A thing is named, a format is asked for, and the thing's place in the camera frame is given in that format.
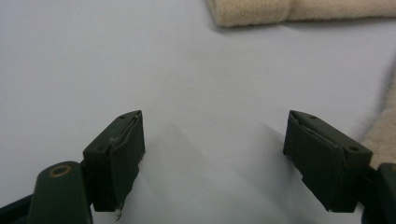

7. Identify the beige glove with orange palm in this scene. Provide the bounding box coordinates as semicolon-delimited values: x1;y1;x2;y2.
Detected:
361;59;396;171

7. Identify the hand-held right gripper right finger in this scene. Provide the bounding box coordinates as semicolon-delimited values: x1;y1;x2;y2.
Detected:
282;109;374;214

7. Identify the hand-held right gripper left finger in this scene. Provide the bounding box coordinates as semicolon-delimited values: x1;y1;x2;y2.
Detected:
82;109;147;222

